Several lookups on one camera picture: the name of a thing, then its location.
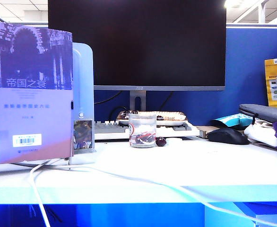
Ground gold plastic cherry tray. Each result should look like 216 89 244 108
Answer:
116 110 187 127

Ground clear glass jar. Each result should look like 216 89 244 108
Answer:
128 113 157 149

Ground grey monitor stand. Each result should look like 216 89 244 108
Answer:
130 90 147 113

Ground white and grey keyboard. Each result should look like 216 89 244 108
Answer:
94 119 200 141

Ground small glossy photo card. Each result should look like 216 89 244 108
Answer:
73 119 94 150

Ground white bookend stand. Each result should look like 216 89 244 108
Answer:
71 42 97 165

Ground brown cardboard box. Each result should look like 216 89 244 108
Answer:
196 125 215 139

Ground black computer monitor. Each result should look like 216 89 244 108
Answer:
48 0 226 92

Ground black computer mouse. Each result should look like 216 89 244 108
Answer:
207 127 251 145

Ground blue and white packet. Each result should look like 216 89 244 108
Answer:
210 113 253 130

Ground purple cover paperback book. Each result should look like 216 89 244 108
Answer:
0 19 74 166

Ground grey laptop sleeve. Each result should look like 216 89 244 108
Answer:
239 103 277 126

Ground thin black monitor cable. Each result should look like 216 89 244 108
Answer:
161 91 175 112
94 90 123 105

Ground white tote bag purple straps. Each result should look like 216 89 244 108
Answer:
243 119 277 154

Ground white cable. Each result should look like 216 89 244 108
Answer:
29 158 52 227
34 165 277 227

